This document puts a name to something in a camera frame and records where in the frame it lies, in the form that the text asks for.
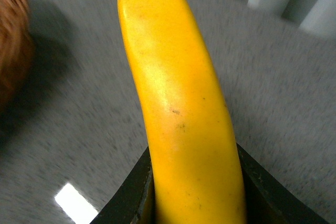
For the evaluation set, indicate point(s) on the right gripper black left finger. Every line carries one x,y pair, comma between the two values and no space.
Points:
134,200

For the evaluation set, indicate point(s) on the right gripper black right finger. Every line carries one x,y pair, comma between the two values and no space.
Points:
267,200

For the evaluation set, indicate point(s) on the large yellow banana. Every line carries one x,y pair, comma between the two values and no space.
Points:
197,173

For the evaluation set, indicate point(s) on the left brown wicker basket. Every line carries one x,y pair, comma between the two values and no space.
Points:
17,48

